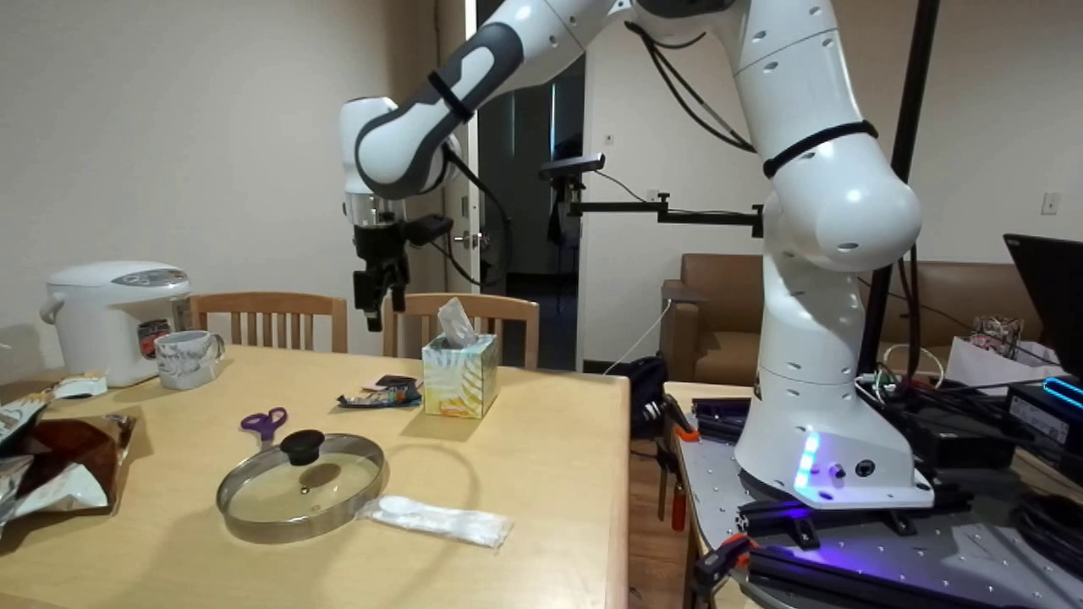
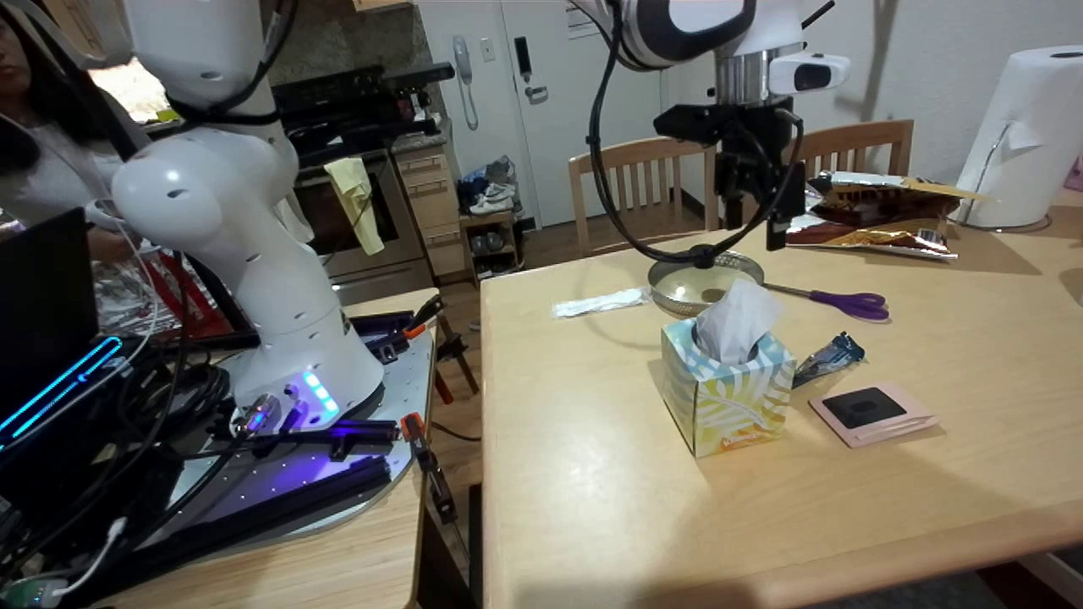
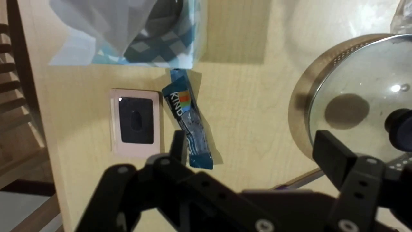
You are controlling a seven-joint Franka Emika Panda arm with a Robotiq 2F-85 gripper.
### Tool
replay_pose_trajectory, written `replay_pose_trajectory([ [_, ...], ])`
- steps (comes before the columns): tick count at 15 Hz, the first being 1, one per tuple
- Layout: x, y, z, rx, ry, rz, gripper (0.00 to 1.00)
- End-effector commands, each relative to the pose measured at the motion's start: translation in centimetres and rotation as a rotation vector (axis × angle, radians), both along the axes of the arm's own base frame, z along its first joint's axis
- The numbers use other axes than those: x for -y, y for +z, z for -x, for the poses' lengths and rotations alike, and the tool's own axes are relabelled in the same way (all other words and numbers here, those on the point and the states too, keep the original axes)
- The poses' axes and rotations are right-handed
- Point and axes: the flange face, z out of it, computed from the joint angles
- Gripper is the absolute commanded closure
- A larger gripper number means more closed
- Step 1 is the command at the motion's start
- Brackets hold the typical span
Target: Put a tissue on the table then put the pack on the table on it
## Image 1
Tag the black vertical pole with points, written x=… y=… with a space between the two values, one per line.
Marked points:
x=911 y=89

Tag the white electric water boiler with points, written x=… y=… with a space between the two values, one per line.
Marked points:
x=106 y=323

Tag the white crumpled wrapper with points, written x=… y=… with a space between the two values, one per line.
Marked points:
x=61 y=490

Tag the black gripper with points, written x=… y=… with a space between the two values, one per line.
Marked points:
x=380 y=257

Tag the black camera on boom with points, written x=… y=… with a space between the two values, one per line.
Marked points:
x=687 y=211

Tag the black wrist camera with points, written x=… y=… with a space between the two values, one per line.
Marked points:
x=427 y=226

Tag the glass pot lid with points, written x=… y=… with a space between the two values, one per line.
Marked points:
x=299 y=489

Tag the black box with blue light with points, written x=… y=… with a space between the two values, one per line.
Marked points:
x=1051 y=410

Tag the patterned tissue box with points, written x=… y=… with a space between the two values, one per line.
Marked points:
x=462 y=376

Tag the metal robot mounting plate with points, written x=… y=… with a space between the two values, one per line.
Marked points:
x=902 y=553

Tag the black monitor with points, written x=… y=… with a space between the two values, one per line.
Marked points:
x=1055 y=297

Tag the white paper tissue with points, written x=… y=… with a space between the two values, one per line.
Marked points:
x=453 y=320

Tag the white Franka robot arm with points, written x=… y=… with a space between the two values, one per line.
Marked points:
x=832 y=215

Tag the brown snack bag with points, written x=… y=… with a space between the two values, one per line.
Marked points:
x=90 y=445

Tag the clear plastic container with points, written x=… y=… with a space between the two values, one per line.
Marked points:
x=186 y=358

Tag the clear plastic pack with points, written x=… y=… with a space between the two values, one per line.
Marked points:
x=437 y=523

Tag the brown sofa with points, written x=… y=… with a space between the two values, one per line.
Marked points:
x=716 y=317

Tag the wooden slat chair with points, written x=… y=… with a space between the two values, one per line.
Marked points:
x=273 y=306
x=513 y=309

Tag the orange black clamp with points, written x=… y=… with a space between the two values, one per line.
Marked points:
x=721 y=560

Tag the dark snack wrapper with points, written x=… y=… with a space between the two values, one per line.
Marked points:
x=374 y=396

